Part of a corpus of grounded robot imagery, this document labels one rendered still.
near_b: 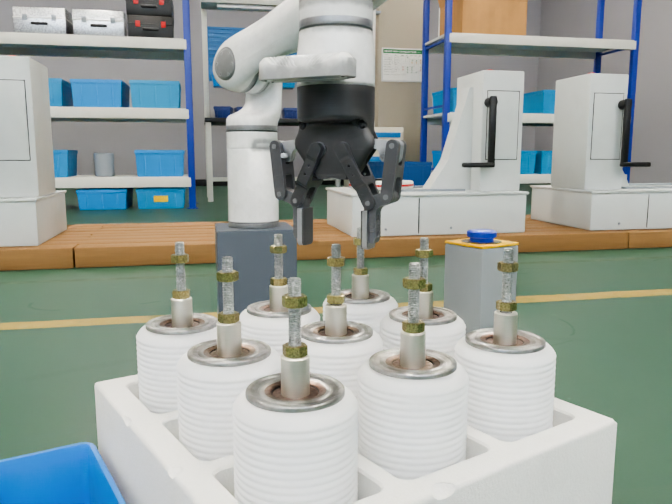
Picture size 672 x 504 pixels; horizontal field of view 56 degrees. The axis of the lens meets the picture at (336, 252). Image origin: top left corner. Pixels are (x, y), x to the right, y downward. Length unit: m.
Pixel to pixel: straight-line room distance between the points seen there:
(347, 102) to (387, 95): 6.47
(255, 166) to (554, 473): 0.73
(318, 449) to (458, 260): 0.46
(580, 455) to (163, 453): 0.37
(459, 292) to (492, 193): 2.06
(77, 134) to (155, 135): 0.99
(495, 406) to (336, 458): 0.19
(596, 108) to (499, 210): 0.68
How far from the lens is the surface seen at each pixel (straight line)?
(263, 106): 1.16
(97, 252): 2.60
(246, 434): 0.48
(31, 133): 2.76
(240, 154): 1.14
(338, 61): 0.55
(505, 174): 3.02
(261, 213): 1.14
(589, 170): 3.23
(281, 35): 1.06
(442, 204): 2.83
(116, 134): 9.04
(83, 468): 0.78
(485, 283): 0.85
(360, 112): 0.60
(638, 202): 3.32
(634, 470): 1.01
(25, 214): 2.71
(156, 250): 2.58
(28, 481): 0.78
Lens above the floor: 0.43
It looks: 9 degrees down
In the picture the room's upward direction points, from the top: straight up
